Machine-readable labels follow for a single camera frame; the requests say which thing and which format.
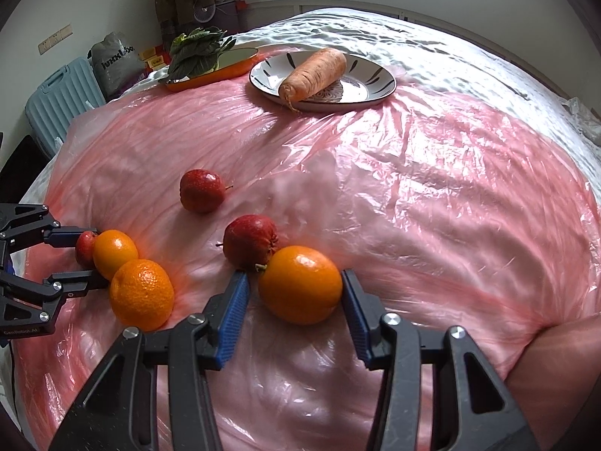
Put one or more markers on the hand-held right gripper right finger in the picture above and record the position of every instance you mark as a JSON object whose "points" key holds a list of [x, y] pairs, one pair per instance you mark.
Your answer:
{"points": [[355, 314]]}

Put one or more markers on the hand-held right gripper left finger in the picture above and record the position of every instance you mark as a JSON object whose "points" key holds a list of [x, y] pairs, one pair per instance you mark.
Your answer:
{"points": [[233, 314]]}

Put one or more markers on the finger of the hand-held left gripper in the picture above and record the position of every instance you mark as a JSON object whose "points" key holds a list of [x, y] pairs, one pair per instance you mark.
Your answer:
{"points": [[70, 237], [80, 284]]}

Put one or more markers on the red apple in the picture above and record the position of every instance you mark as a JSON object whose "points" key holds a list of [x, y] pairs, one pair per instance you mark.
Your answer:
{"points": [[202, 192], [249, 242], [84, 249]]}

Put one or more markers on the orange mandarin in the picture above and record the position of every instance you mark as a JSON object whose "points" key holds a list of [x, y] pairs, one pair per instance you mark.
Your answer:
{"points": [[115, 251], [300, 286], [141, 296]]}

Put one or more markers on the black flat panel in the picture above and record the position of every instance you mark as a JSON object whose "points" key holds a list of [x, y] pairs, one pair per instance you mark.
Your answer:
{"points": [[21, 164]]}

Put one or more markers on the light blue ribbed suitcase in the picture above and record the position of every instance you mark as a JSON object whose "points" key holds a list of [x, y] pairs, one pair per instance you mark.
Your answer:
{"points": [[61, 103]]}

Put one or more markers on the pink plastic sheet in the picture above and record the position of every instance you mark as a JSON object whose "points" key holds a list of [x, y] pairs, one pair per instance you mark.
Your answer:
{"points": [[422, 197]]}

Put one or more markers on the grey printed bag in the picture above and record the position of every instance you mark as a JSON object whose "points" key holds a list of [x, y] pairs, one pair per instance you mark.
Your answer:
{"points": [[115, 63]]}

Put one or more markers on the red yellow packets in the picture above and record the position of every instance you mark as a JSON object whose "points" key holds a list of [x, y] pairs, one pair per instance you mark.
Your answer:
{"points": [[152, 58]]}

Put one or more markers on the person's leg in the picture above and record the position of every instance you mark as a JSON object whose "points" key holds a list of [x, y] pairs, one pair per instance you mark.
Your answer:
{"points": [[563, 385]]}

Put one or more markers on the green leafy vegetable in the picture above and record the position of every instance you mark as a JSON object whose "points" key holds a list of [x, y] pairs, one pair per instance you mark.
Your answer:
{"points": [[192, 54]]}

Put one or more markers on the orange plate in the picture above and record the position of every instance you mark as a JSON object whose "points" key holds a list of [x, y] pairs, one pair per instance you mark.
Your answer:
{"points": [[225, 68]]}

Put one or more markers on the white striped plate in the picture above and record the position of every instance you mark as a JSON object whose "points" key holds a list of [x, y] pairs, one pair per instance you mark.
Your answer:
{"points": [[366, 84]]}

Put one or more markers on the orange carrot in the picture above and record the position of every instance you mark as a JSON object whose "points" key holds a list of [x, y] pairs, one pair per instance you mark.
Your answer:
{"points": [[314, 75]]}

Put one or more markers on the small white fan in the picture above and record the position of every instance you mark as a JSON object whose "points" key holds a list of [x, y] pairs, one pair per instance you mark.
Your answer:
{"points": [[205, 12]]}

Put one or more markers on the purple storage box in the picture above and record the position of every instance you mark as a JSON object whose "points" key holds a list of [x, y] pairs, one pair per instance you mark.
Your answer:
{"points": [[234, 16]]}

